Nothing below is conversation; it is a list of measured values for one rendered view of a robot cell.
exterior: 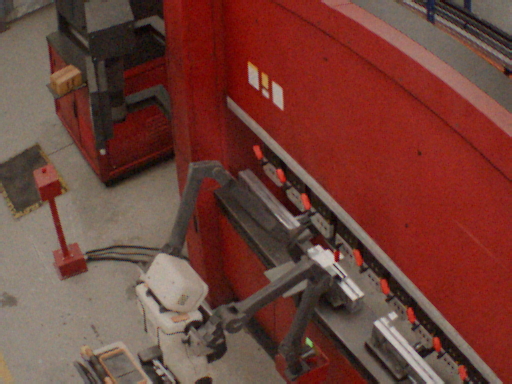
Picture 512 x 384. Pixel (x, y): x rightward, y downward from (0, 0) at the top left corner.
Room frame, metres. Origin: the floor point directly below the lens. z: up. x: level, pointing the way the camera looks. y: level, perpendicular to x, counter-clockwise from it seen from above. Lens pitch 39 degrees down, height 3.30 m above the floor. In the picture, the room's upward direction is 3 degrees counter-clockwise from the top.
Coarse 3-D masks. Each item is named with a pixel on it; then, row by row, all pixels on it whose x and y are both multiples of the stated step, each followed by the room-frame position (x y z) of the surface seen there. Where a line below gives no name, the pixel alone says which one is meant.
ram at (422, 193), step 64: (256, 0) 2.80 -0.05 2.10; (256, 64) 2.83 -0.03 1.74; (320, 64) 2.37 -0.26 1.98; (320, 128) 2.39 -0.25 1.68; (384, 128) 2.02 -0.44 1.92; (448, 128) 1.71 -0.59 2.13; (384, 192) 2.00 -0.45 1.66; (448, 192) 1.69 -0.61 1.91; (448, 256) 1.63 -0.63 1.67; (448, 320) 1.55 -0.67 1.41
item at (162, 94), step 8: (152, 88) 3.60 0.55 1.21; (160, 88) 3.59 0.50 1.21; (128, 96) 3.54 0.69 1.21; (136, 96) 3.53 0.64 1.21; (144, 96) 3.52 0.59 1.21; (152, 96) 3.56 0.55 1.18; (160, 96) 3.50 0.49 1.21; (168, 96) 3.49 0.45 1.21; (128, 104) 3.46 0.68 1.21; (136, 104) 3.54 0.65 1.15; (144, 104) 3.53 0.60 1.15; (152, 104) 3.52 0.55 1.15; (160, 104) 3.51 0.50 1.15; (168, 104) 3.40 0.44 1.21; (128, 112) 3.47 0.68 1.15; (168, 112) 3.41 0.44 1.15
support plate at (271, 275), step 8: (312, 256) 2.41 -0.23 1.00; (288, 264) 2.37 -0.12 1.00; (264, 272) 2.33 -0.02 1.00; (272, 272) 2.33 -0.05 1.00; (280, 272) 2.32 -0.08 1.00; (272, 280) 2.28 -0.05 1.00; (304, 280) 2.26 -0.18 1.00; (296, 288) 2.22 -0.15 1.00; (304, 288) 2.22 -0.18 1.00; (288, 296) 2.18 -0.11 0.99
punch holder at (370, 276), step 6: (366, 252) 2.08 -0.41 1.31; (366, 258) 2.07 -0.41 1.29; (372, 258) 2.03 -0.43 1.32; (366, 264) 2.06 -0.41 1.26; (372, 264) 2.03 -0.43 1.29; (378, 264) 1.99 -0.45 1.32; (372, 270) 2.02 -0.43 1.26; (378, 270) 1.99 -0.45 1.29; (384, 270) 1.96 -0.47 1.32; (366, 276) 2.05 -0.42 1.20; (372, 276) 2.01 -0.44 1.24; (378, 276) 1.98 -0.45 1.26; (384, 276) 1.96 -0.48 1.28; (390, 276) 1.98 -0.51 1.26; (366, 282) 2.04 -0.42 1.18; (372, 282) 2.01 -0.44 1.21; (378, 282) 1.97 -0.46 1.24; (372, 288) 2.00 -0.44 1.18; (378, 288) 1.97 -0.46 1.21
